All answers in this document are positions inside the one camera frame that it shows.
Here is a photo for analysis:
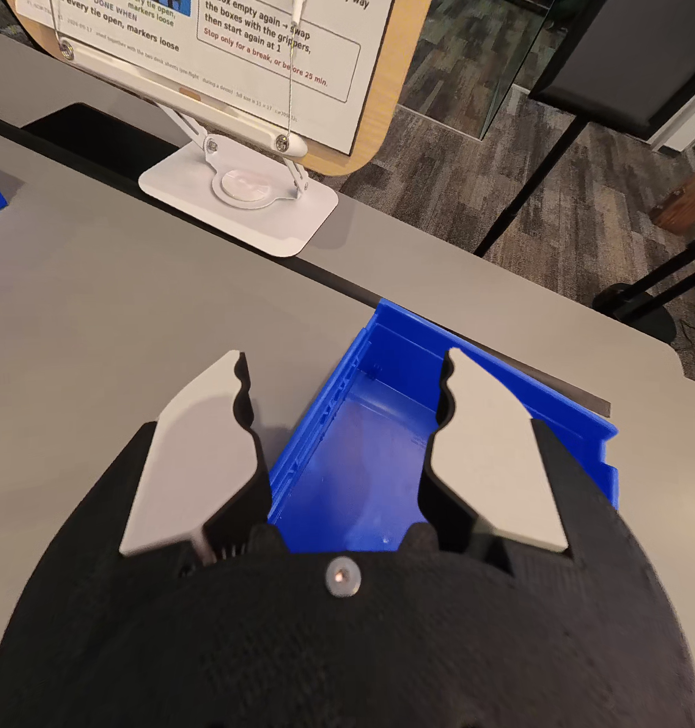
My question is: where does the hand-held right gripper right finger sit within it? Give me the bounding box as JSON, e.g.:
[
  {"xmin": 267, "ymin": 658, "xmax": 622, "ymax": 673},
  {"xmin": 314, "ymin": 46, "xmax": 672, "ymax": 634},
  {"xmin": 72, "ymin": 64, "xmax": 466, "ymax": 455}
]
[{"xmin": 418, "ymin": 347, "xmax": 570, "ymax": 557}]

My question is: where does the black framed board stand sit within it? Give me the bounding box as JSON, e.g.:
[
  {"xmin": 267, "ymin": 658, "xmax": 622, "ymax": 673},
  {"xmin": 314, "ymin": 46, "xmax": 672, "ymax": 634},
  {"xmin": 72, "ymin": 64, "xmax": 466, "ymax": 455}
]
[{"xmin": 474, "ymin": 0, "xmax": 695, "ymax": 258}]

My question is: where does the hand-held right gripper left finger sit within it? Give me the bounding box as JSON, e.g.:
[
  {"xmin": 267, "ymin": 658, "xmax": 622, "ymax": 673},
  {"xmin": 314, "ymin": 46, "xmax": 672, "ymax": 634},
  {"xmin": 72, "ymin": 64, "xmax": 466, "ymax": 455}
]
[{"xmin": 119, "ymin": 350, "xmax": 274, "ymax": 564}]

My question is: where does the wooden furniture piece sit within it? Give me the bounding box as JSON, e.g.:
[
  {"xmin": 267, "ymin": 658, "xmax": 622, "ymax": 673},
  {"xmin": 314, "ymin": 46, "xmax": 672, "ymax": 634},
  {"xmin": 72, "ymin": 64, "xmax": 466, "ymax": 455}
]
[{"xmin": 651, "ymin": 165, "xmax": 695, "ymax": 235}]

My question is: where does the glass partition panel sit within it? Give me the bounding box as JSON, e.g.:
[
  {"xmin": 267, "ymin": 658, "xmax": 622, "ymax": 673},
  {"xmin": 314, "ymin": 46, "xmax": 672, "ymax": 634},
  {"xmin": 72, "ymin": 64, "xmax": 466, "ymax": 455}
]
[{"xmin": 398, "ymin": 0, "xmax": 555, "ymax": 141}]

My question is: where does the black chair leg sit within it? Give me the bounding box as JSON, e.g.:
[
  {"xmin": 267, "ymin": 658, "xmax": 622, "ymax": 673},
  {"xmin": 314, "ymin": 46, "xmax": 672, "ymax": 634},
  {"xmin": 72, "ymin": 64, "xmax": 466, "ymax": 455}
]
[{"xmin": 592, "ymin": 233, "xmax": 695, "ymax": 343}]

